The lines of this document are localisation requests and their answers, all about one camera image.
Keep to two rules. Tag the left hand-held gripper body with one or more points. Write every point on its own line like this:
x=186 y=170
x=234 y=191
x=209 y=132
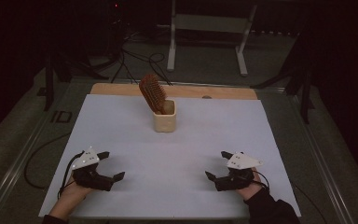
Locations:
x=88 y=174

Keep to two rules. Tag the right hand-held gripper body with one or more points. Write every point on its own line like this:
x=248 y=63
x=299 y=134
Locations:
x=240 y=169

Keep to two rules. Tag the cream square cup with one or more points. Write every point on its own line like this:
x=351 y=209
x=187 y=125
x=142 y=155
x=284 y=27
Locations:
x=165 y=121

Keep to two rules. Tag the brown wooden paddle hairbrush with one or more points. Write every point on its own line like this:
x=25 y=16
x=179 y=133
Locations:
x=153 y=93

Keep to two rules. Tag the person's right hand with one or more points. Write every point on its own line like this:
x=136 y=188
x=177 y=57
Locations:
x=252 y=188

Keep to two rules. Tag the person's left hand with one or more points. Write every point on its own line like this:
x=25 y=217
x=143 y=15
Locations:
x=74 y=191

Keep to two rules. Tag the white table sheet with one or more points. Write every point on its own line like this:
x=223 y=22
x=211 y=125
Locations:
x=167 y=161

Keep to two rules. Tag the black metal stand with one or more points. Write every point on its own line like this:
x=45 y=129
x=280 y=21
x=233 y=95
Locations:
x=49 y=81
x=304 y=93

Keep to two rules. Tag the aluminium floor rail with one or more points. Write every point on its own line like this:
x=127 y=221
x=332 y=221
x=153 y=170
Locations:
x=320 y=155
x=18 y=161

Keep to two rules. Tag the white metal stand frame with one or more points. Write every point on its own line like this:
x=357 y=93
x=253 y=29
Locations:
x=209 y=23

